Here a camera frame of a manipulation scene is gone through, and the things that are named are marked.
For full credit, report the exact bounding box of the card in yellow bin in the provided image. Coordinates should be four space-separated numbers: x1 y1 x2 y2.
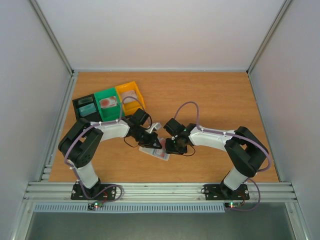
120 90 138 104

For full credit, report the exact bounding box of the yellow plastic bin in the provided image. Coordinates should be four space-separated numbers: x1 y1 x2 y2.
115 81 146 116

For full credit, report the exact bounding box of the aluminium front rail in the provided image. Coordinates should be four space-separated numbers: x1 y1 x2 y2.
23 181 298 203

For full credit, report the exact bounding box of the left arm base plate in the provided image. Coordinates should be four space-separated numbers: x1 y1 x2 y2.
70 183 117 201

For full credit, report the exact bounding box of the teal card in black bin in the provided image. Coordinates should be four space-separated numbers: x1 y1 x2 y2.
78 103 97 118

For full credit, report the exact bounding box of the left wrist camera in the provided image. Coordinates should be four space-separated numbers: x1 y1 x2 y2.
146 122 162 134

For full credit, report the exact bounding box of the red card in green bin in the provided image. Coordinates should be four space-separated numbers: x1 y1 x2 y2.
99 96 118 109

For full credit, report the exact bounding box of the black plastic bin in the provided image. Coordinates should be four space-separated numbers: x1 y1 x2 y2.
72 94 102 122

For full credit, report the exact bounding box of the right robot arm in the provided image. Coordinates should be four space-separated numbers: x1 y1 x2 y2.
164 118 270 200

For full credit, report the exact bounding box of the green plastic bin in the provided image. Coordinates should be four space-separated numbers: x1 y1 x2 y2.
94 87 121 122

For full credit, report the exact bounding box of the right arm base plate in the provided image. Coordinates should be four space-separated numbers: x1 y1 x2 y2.
200 184 250 201

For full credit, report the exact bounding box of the grey slotted cable duct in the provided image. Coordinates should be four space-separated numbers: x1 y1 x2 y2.
33 202 225 214

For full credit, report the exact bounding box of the beige card holder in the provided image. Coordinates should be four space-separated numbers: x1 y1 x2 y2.
138 137 170 161

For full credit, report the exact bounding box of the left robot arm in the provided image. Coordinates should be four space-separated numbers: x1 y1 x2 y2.
58 108 162 199

